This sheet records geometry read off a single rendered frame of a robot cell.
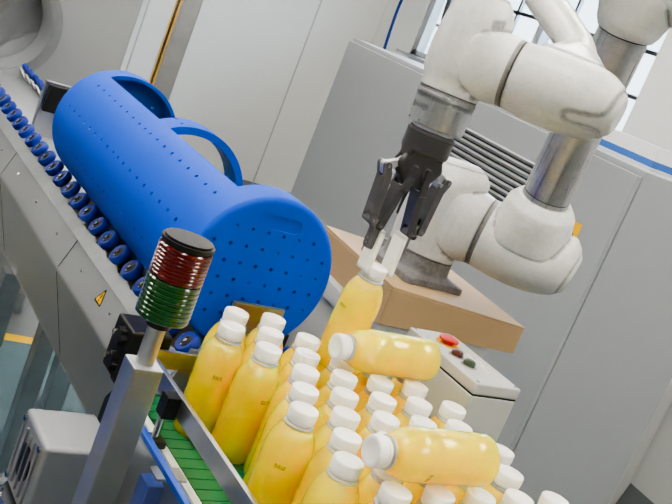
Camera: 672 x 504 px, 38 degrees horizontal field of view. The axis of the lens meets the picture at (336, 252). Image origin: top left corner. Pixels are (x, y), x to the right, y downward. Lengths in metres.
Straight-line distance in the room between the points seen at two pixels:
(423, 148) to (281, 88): 5.73
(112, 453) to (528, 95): 0.73
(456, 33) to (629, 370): 2.05
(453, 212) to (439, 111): 0.68
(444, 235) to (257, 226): 0.58
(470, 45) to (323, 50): 5.81
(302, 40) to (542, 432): 4.48
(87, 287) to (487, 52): 0.97
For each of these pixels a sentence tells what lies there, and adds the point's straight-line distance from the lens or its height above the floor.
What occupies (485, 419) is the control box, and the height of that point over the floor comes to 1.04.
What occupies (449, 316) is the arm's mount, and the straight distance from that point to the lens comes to 2.09.
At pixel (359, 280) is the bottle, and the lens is 1.52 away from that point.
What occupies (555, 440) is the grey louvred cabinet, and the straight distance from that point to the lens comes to 3.29.
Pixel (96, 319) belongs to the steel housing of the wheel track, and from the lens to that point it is 1.92.
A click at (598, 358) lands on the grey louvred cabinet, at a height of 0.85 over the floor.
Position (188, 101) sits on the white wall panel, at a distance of 6.98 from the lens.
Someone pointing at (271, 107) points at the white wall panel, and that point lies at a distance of 7.17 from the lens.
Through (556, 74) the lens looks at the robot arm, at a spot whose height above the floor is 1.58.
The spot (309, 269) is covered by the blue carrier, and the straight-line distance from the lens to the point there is 1.72.
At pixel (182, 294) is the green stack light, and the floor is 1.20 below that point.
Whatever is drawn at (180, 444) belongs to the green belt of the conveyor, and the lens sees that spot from 1.47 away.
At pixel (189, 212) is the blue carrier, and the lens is 1.67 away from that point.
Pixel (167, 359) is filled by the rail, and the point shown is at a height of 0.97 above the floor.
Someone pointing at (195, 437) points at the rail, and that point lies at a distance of 1.36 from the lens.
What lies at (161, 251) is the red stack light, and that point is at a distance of 1.11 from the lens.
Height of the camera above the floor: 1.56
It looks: 13 degrees down
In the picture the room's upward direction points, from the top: 22 degrees clockwise
